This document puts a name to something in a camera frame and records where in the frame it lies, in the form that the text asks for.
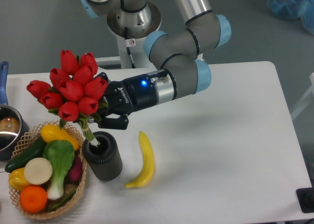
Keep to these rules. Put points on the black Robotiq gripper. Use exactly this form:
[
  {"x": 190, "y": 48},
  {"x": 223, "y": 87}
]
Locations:
[{"x": 125, "y": 97}]

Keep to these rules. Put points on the red tulip bouquet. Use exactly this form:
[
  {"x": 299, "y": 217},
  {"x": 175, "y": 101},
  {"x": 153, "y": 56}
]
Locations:
[{"x": 72, "y": 93}]

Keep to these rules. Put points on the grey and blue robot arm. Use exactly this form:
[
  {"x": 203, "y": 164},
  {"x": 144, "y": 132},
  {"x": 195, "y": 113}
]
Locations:
[{"x": 179, "y": 68}]

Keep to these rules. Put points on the dark grey ribbed vase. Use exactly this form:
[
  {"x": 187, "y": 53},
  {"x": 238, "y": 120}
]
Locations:
[{"x": 104, "y": 159}]

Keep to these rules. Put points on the yellow squash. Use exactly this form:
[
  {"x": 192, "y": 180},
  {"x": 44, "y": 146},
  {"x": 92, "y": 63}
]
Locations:
[{"x": 51, "y": 132}]

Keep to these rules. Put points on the green bok choy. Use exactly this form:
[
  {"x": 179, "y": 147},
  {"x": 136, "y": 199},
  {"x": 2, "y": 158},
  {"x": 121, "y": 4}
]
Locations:
[{"x": 60, "y": 153}]

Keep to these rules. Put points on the yellow banana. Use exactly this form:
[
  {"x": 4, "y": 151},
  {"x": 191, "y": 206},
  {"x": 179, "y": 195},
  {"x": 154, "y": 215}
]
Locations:
[{"x": 148, "y": 167}]

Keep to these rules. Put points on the purple sweet potato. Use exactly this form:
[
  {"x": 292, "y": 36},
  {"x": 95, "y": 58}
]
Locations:
[{"x": 75, "y": 172}]

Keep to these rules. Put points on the woven wicker basket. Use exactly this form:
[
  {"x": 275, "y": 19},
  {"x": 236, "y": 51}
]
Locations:
[{"x": 25, "y": 141}]

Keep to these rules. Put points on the green cucumber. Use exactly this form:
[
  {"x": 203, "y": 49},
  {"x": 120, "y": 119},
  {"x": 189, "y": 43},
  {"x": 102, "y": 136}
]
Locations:
[{"x": 35, "y": 150}]

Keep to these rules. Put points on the white round radish slice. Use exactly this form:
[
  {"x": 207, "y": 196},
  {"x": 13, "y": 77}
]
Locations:
[{"x": 38, "y": 171}]

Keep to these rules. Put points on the green chili pepper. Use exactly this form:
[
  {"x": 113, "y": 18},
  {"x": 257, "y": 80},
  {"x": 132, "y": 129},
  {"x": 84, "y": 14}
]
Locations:
[{"x": 62, "y": 202}]

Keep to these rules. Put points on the yellow bell pepper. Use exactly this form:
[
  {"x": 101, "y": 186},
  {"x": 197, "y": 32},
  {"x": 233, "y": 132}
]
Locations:
[{"x": 17, "y": 179}]

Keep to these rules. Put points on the orange fruit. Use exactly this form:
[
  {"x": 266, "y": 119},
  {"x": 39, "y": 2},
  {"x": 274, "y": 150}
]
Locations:
[{"x": 33, "y": 199}]

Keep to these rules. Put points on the blue plastic bag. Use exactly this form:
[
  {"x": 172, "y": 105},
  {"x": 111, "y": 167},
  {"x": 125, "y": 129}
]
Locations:
[{"x": 294, "y": 10}]

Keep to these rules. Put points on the black device at table edge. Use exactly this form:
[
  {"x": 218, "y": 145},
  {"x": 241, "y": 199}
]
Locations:
[{"x": 306, "y": 199}]

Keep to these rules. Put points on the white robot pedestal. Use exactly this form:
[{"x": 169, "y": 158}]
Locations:
[{"x": 131, "y": 30}]

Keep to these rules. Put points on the dark pot with blue handle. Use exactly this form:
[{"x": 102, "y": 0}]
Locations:
[{"x": 12, "y": 125}]

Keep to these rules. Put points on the white frame at right edge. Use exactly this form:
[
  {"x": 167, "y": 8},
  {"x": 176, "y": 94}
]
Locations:
[{"x": 304, "y": 100}]

